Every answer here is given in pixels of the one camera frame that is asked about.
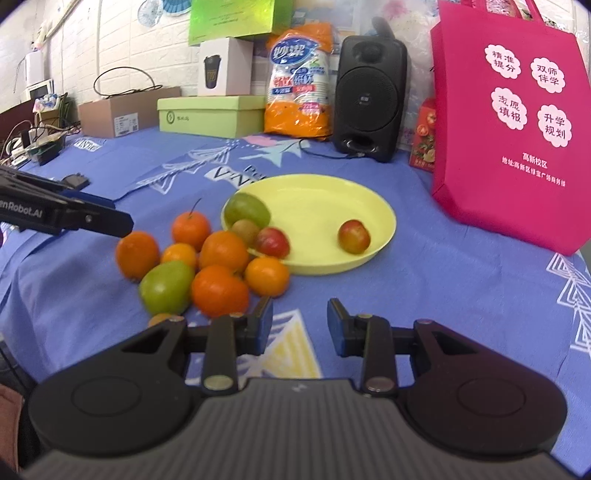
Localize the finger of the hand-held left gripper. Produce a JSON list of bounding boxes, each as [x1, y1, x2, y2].
[[85, 205, 136, 239], [65, 192, 115, 209]]

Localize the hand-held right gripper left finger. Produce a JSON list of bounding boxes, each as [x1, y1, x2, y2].
[[121, 295, 274, 393]]

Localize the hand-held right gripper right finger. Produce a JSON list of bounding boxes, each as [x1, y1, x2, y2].
[[327, 298, 481, 394]]

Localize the pile of oranges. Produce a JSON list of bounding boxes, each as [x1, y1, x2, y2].
[[115, 210, 291, 328]]

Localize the yellow plastic plate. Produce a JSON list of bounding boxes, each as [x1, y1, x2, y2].
[[221, 174, 398, 277]]

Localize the red apple at rim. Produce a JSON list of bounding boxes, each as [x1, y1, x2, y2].
[[255, 227, 291, 259]]

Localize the green mango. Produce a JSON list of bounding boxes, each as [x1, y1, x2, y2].
[[139, 261, 195, 317], [224, 192, 271, 230]]

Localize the brown cardboard box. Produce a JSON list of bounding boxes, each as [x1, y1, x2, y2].
[[78, 86, 182, 138]]

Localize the red apple on plate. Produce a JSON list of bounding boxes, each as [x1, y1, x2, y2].
[[338, 220, 371, 254]]

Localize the small brownish green kiwi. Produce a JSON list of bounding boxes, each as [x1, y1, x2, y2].
[[231, 219, 260, 247]]

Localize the blue printed tablecloth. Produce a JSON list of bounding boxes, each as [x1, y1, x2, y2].
[[0, 124, 591, 476]]

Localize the white appliance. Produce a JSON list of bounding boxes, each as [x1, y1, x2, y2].
[[25, 51, 51, 88]]

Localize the green shoe box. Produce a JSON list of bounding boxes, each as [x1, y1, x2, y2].
[[157, 95, 267, 138]]

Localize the white box with cup print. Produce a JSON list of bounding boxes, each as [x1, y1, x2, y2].
[[198, 38, 254, 97]]

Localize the blue white fan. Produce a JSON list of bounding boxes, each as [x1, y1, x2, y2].
[[139, 0, 192, 26]]

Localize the red printed box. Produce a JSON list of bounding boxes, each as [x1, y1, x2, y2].
[[409, 98, 437, 172]]

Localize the pink tote bag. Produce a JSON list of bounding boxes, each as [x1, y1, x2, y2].
[[430, 0, 591, 257]]

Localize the orange pack of paper cups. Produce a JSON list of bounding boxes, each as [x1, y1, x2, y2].
[[264, 23, 335, 141]]

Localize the green gift bag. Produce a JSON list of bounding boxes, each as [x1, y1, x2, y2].
[[188, 0, 294, 47]]

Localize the black speaker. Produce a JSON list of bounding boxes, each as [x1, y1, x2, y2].
[[333, 35, 409, 163]]

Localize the heap of cables and electronics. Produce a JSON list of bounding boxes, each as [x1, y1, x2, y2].
[[0, 95, 72, 168]]

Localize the black looped cable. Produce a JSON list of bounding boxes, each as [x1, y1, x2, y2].
[[93, 66, 163, 99]]

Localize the black speaker cable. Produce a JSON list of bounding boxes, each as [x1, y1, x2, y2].
[[298, 137, 365, 160]]

